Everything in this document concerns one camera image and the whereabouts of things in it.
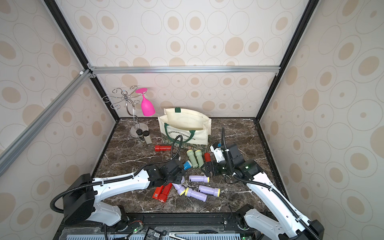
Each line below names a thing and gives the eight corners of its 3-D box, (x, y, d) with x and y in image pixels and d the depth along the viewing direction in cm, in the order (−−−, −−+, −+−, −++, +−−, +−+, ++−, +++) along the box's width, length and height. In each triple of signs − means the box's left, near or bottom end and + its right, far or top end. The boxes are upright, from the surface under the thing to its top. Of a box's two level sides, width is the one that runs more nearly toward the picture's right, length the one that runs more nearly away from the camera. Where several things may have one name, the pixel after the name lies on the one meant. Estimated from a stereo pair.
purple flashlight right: (197, 193, 85) (197, 190, 81) (198, 187, 87) (199, 184, 84) (219, 197, 84) (220, 195, 80) (219, 191, 86) (220, 188, 82)
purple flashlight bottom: (185, 195, 84) (184, 193, 81) (187, 189, 86) (187, 186, 83) (205, 202, 82) (206, 200, 78) (207, 195, 84) (208, 193, 81)
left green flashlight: (193, 168, 95) (193, 165, 91) (187, 153, 102) (186, 150, 98) (198, 166, 95) (198, 163, 92) (192, 152, 102) (192, 148, 99)
